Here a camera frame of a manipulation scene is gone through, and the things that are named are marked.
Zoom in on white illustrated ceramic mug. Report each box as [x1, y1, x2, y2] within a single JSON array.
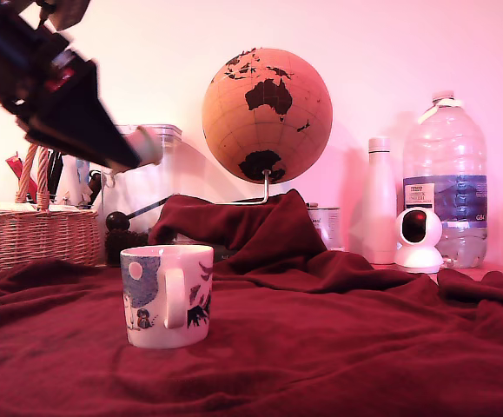
[[119, 244, 215, 350]]

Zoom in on white labelled tin can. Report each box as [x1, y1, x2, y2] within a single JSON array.
[[308, 203, 342, 252]]

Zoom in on blue and white card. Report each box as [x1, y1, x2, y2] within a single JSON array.
[[74, 158, 93, 192]]

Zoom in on clear plastic lidded container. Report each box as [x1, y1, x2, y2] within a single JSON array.
[[99, 124, 183, 235]]

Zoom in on small white round camera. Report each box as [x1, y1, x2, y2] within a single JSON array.
[[393, 208, 445, 275]]

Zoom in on large clear water bottle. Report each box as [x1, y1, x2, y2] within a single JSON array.
[[401, 90, 489, 269]]

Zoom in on slim white insulated bottle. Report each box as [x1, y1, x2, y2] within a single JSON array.
[[360, 136, 399, 266]]

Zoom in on cork globe on metal stand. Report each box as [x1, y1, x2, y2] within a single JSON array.
[[202, 47, 334, 205]]

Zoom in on white coffee capsule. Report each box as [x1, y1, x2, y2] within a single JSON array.
[[122, 124, 164, 173]]

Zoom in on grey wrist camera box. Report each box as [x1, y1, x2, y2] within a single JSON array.
[[37, 0, 92, 32]]

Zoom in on dark red fleece blanket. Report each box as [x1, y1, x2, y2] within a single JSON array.
[[0, 189, 503, 417]]

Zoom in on black round-headed scoop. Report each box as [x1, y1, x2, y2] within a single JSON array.
[[105, 195, 175, 231]]

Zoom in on dark brown textured jar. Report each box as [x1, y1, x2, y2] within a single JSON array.
[[104, 229, 149, 266]]

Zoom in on wicker basket with handle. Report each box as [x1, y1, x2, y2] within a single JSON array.
[[0, 142, 102, 279]]

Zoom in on white paper sheets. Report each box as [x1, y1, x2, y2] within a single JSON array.
[[0, 201, 84, 214]]

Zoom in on red packet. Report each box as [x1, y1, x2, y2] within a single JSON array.
[[5, 151, 31, 196]]

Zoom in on black kitchen utensils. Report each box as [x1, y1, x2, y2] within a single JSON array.
[[47, 149, 64, 199]]

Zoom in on brown-handled tool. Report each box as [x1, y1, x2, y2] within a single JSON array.
[[87, 169, 103, 205]]

